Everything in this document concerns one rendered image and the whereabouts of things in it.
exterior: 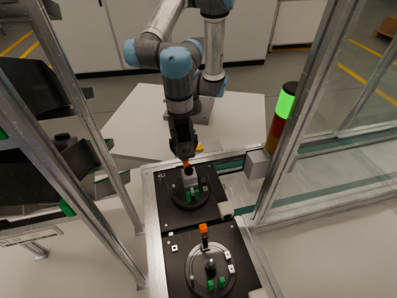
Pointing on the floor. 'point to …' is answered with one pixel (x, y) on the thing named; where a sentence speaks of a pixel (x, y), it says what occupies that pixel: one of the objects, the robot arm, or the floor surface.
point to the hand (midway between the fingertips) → (185, 160)
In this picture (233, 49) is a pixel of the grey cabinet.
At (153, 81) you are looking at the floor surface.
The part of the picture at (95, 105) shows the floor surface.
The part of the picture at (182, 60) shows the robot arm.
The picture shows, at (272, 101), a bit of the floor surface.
